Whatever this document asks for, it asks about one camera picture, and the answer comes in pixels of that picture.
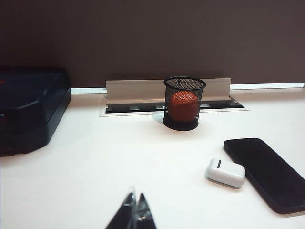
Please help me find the orange ball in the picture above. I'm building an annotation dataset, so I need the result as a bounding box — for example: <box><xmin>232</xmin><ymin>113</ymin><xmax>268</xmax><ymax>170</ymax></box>
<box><xmin>168</xmin><ymin>91</ymin><xmax>198</xmax><ymax>122</ymax></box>

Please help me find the brown desk partition panel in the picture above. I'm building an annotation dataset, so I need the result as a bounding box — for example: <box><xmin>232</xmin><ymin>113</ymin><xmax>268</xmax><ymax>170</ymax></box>
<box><xmin>0</xmin><ymin>0</ymin><xmax>305</xmax><ymax>88</ymax></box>

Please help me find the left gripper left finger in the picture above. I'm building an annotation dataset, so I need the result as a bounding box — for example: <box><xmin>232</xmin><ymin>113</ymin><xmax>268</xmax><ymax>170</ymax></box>
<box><xmin>104</xmin><ymin>185</ymin><xmax>138</xmax><ymax>229</ymax></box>

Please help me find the white cable tray lid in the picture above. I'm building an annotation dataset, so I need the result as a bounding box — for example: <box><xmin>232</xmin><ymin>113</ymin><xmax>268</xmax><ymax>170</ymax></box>
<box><xmin>105</xmin><ymin>77</ymin><xmax>232</xmax><ymax>105</ymax></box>

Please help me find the black mesh pen holder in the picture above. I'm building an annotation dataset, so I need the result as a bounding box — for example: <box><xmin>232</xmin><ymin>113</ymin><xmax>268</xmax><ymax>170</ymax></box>
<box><xmin>163</xmin><ymin>76</ymin><xmax>206</xmax><ymax>131</ymax></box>

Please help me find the dark blue box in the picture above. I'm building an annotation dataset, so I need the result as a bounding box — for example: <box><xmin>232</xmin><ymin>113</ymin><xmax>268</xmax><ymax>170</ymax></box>
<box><xmin>0</xmin><ymin>66</ymin><xmax>72</xmax><ymax>157</ymax></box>

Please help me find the white wireless earbud case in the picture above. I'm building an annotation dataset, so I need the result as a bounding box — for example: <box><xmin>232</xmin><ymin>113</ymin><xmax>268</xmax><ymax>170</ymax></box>
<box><xmin>205</xmin><ymin>157</ymin><xmax>246</xmax><ymax>188</ymax></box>

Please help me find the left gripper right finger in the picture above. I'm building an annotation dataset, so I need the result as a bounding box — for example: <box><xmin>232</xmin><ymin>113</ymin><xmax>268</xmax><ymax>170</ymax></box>
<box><xmin>135</xmin><ymin>192</ymin><xmax>157</xmax><ymax>229</ymax></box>

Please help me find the black smartphone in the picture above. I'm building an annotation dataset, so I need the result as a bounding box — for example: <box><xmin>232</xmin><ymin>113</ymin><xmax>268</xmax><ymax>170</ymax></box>
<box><xmin>223</xmin><ymin>137</ymin><xmax>305</xmax><ymax>215</ymax></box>

